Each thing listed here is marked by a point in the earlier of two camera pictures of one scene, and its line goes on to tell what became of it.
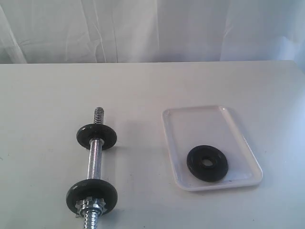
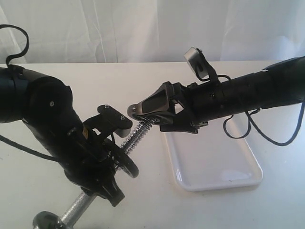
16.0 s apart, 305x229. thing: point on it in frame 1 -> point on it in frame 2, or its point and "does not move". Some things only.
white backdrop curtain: x=151 y=31 does not move
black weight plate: x=91 y=131 -> x=121 y=158
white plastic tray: x=186 y=127 does not move
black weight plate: x=214 y=172 -> x=135 y=111
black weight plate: x=84 y=188 -> x=45 y=220
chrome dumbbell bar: x=92 y=222 -> x=86 y=198
